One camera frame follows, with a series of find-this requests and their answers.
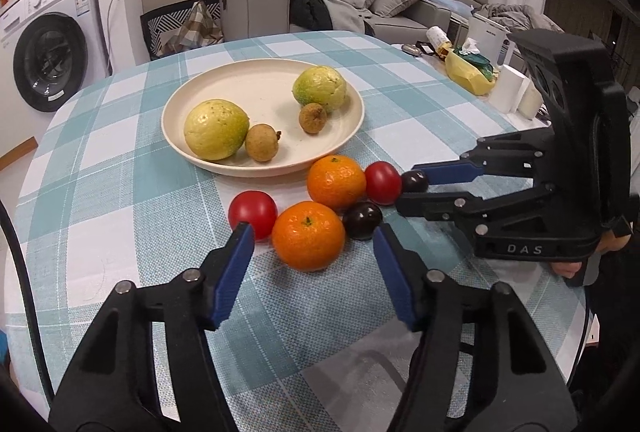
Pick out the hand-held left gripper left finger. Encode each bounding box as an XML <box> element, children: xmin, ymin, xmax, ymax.
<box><xmin>48</xmin><ymin>222</ymin><xmax>256</xmax><ymax>432</ymax></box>

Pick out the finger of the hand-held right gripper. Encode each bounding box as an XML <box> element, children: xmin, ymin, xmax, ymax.
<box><xmin>395</xmin><ymin>184</ymin><xmax>557</xmax><ymax>237</ymax></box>
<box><xmin>411</xmin><ymin>128</ymin><xmax>556</xmax><ymax>186</ymax></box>

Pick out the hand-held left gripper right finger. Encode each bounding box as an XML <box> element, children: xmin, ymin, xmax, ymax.
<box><xmin>372</xmin><ymin>222</ymin><xmax>581</xmax><ymax>432</ymax></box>

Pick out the dark plum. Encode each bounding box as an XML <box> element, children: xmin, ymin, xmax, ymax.
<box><xmin>342</xmin><ymin>202</ymin><xmax>384</xmax><ymax>240</ymax></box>
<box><xmin>401</xmin><ymin>170</ymin><xmax>429</xmax><ymax>194</ymax></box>

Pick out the red tomato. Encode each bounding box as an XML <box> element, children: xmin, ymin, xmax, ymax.
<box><xmin>364</xmin><ymin>161</ymin><xmax>402</xmax><ymax>206</ymax></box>
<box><xmin>228</xmin><ymin>190</ymin><xmax>278</xmax><ymax>240</ymax></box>

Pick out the orange mandarin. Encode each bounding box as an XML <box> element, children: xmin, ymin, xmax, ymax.
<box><xmin>307</xmin><ymin>155</ymin><xmax>367</xmax><ymax>211</ymax></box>
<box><xmin>272</xmin><ymin>201</ymin><xmax>346</xmax><ymax>272</ymax></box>

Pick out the brown longan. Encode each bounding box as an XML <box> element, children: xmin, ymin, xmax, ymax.
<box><xmin>245</xmin><ymin>124</ymin><xmax>282</xmax><ymax>163</ymax></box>

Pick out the large yellow guava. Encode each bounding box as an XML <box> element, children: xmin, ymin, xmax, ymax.
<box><xmin>183</xmin><ymin>99</ymin><xmax>250</xmax><ymax>161</ymax></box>

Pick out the small brown kiwi fruit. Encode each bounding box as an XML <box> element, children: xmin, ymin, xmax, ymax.
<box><xmin>299</xmin><ymin>103</ymin><xmax>328</xmax><ymax>134</ymax></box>

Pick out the green yellow guava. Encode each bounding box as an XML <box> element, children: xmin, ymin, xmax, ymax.
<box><xmin>292</xmin><ymin>66</ymin><xmax>347</xmax><ymax>111</ymax></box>

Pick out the cream round plate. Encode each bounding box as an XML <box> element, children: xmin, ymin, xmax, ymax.
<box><xmin>161</xmin><ymin>58</ymin><xmax>364</xmax><ymax>177</ymax></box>

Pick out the person's right hand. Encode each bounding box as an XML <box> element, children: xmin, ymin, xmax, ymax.
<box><xmin>550</xmin><ymin>229</ymin><xmax>632</xmax><ymax>280</ymax></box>

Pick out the white side table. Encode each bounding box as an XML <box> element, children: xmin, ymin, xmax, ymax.
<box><xmin>390</xmin><ymin>43</ymin><xmax>556</xmax><ymax>133</ymax></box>

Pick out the yellow plastic bag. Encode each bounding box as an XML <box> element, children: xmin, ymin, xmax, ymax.
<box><xmin>445</xmin><ymin>49</ymin><xmax>496</xmax><ymax>95</ymax></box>

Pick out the green packet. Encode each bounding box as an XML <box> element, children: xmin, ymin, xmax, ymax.
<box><xmin>465</xmin><ymin>54</ymin><xmax>493</xmax><ymax>75</ymax></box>

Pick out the grey bedding pile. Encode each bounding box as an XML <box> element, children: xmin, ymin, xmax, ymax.
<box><xmin>475</xmin><ymin>3</ymin><xmax>563</xmax><ymax>33</ymax></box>

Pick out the white bottle yellow label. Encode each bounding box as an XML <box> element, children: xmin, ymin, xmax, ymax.
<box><xmin>426</xmin><ymin>26</ymin><xmax>453</xmax><ymax>58</ymax></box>

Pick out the white appliance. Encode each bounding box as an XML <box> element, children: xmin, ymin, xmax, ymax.
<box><xmin>467</xmin><ymin>13</ymin><xmax>516</xmax><ymax>65</ymax></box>

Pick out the teal checked tablecloth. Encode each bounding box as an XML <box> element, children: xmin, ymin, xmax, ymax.
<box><xmin>5</xmin><ymin>32</ymin><xmax>588</xmax><ymax>432</ymax></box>

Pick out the grey garment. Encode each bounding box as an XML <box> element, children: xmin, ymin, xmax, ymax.
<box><xmin>295</xmin><ymin>0</ymin><xmax>373</xmax><ymax>33</ymax></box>

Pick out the plaid cloth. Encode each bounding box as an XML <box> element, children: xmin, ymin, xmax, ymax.
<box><xmin>159</xmin><ymin>1</ymin><xmax>224</xmax><ymax>58</ymax></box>

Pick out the black striped laundry basket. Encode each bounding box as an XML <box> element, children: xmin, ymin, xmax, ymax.
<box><xmin>141</xmin><ymin>0</ymin><xmax>223</xmax><ymax>60</ymax></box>

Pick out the thick black cable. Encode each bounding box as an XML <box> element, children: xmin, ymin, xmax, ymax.
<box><xmin>0</xmin><ymin>199</ymin><xmax>53</xmax><ymax>405</ymax></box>

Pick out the thin hanging cable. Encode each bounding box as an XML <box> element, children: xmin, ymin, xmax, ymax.
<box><xmin>100</xmin><ymin>0</ymin><xmax>124</xmax><ymax>74</ymax></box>

